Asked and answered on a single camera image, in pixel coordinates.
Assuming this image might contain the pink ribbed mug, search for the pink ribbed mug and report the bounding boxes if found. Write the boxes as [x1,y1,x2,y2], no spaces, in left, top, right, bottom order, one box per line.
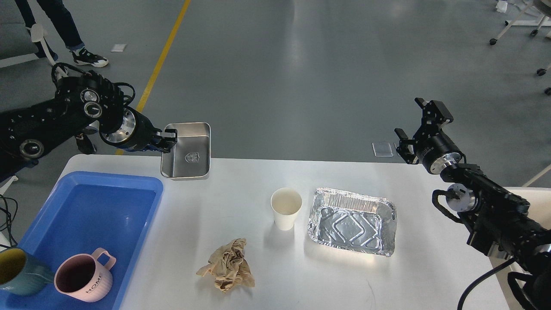
[53,248,117,303]

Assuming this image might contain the teal ceramic mug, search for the teal ceramic mug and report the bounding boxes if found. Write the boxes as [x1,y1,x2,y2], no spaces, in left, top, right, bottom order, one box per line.
[0,248,55,296]

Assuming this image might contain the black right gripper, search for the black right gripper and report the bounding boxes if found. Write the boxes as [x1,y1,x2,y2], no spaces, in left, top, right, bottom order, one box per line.
[394,98,464,175]

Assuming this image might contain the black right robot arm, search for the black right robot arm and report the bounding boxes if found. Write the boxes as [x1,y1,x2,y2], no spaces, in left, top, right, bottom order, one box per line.
[394,98,551,310]

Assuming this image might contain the grey office chair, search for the grey office chair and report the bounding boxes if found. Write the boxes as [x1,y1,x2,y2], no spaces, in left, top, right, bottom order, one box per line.
[0,0,56,111]

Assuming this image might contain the black cables at left edge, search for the black cables at left edge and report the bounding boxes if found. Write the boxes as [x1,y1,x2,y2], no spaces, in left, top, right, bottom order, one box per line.
[0,194,19,248]

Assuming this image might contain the crumpled brown paper napkin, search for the crumpled brown paper napkin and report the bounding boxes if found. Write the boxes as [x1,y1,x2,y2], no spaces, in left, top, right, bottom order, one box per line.
[195,238,256,294]

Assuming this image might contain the white bin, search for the white bin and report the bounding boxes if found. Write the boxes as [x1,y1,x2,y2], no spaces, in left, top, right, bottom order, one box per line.
[506,187,551,230]

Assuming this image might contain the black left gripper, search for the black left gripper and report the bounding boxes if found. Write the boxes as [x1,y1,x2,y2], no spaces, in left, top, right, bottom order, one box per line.
[100,107,177,153]

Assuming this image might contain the aluminium foil tray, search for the aluminium foil tray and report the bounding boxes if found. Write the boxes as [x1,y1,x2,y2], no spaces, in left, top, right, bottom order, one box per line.
[307,188,398,257]

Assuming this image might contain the person in jeans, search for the person in jeans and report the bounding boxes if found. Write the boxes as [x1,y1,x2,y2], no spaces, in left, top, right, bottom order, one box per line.
[15,0,109,68]

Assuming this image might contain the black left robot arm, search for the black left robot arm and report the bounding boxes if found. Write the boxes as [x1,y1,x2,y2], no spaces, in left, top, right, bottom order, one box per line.
[0,63,177,181]

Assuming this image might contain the clear plastic piece on floor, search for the clear plastic piece on floor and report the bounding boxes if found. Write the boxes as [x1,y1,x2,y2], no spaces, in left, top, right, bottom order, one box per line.
[372,142,394,157]

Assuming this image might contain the white paper cup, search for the white paper cup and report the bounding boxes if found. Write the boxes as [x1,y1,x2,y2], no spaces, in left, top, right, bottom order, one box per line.
[270,188,303,231]

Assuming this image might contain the stainless steel rectangular tin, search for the stainless steel rectangular tin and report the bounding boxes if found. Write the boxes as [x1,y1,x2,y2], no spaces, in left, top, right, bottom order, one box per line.
[160,122,211,180]

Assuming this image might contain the white chair base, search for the white chair base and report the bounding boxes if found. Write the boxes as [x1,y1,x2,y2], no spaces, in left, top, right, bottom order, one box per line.
[489,0,551,95]

